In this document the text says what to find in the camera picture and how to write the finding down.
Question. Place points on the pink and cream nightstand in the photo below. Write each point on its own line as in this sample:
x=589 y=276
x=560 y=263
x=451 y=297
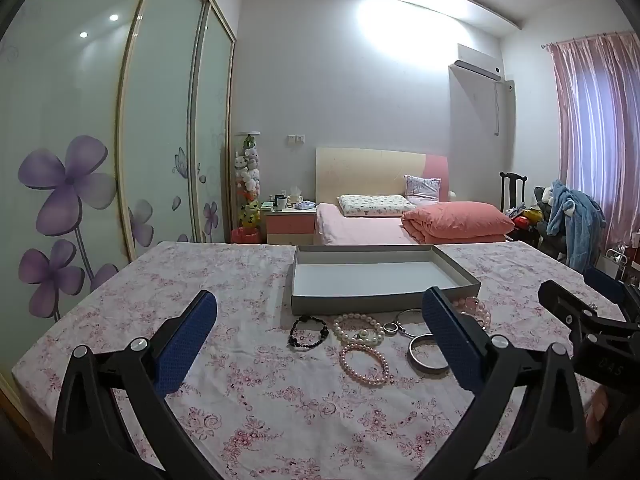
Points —
x=289 y=225

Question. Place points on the dark wooden chair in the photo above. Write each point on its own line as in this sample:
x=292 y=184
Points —
x=512 y=190

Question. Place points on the grey cardboard box tray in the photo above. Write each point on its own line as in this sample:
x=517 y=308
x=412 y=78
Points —
x=370 y=272

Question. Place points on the white wall switch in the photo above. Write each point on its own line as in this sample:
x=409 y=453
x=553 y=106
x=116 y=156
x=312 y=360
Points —
x=295 y=138

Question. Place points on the plush toy column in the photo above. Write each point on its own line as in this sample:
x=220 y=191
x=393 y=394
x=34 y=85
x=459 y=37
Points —
x=248 y=180

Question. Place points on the pink curtain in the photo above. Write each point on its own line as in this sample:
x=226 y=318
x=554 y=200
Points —
x=600 y=125

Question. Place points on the pink bed with headboard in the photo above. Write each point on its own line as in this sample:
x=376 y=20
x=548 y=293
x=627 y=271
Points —
x=360 y=230

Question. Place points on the red trash bin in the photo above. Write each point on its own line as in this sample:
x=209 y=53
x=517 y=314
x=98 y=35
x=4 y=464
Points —
x=245 y=236

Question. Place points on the wide silver bangle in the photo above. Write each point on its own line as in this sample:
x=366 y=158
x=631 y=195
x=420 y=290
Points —
x=415 y=360

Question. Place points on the person's right hand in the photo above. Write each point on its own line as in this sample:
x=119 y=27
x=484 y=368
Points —
x=596 y=412

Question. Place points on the purple floral pillow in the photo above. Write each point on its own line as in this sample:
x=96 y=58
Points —
x=422 y=189

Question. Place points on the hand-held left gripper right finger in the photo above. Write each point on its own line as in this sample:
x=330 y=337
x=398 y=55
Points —
x=450 y=340

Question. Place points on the light blue cloth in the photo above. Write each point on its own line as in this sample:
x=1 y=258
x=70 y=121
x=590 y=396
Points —
x=303 y=205

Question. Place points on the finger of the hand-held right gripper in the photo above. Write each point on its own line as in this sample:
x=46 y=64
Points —
x=560 y=302
x=602 y=282

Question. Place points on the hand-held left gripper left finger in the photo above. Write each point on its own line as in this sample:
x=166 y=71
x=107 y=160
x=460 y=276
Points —
x=185 y=345

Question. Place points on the white air conditioner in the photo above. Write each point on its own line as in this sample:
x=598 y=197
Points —
x=477 y=60

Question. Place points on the white metal frame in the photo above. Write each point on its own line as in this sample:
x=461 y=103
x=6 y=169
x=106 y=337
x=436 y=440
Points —
x=620 y=255

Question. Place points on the blue clothing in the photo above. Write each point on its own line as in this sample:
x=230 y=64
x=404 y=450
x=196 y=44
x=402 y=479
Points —
x=580 y=225

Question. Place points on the white patterned pillow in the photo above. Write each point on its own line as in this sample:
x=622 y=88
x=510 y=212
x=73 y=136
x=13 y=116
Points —
x=372 y=205

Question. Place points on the tissue box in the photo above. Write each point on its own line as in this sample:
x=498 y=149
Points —
x=295 y=196

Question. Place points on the folded pink quilt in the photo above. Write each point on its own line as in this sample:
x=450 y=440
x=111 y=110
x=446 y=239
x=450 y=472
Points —
x=455 y=220

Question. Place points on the floral glass sliding wardrobe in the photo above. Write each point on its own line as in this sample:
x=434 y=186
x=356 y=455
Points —
x=75 y=160

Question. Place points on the white pipe cover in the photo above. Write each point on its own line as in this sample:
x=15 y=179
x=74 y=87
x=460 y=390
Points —
x=506 y=105

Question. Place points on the mug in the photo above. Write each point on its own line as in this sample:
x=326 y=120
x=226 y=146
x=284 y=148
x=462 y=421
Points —
x=282 y=203

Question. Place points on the thin silver bangle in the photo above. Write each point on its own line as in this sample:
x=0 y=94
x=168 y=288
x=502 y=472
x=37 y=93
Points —
x=389 y=329

